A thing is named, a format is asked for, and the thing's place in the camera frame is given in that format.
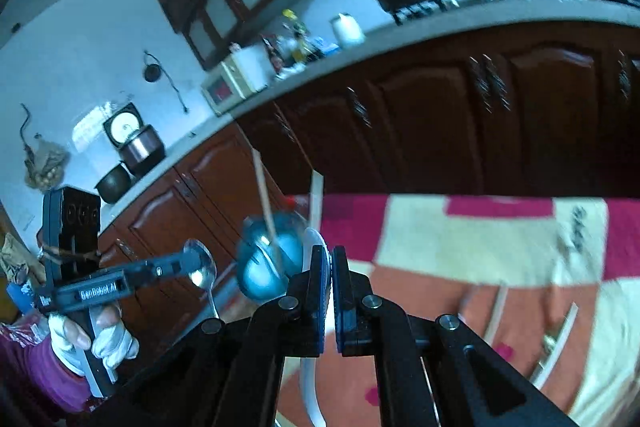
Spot dark glass bottle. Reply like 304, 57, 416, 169
267, 36, 284, 74

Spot brown wooden base cabinets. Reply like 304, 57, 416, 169
97, 24, 640, 358

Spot person's left forearm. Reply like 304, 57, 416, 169
0, 322, 92, 414

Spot patchwork printed blanket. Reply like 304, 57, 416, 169
275, 193, 640, 427

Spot black round pot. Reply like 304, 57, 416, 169
94, 161, 134, 204

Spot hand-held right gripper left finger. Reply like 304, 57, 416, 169
87, 246, 333, 427

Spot metal spoon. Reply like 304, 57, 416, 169
183, 239, 223, 322

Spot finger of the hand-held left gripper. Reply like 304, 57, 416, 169
125, 253, 201, 291

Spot white ceramic spoon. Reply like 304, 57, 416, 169
298, 227, 332, 427

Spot grey kitchen countertop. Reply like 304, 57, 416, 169
95, 0, 640, 218

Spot person's left hand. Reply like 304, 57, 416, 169
48, 306, 140, 377

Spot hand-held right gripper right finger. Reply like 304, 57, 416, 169
332, 246, 576, 427

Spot open rice cooker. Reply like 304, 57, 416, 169
103, 102, 166, 178

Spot cream microwave oven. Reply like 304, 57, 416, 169
200, 44, 271, 117

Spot black hanging wall utensil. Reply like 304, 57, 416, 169
143, 50, 189, 114

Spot yellow-capped oil bottle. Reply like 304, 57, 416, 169
281, 9, 309, 63

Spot white utensil holder teal lid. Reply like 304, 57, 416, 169
235, 213, 321, 306

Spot hanging mesh bag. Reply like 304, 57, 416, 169
24, 133, 69, 191

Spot white jar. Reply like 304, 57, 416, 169
330, 12, 366, 48

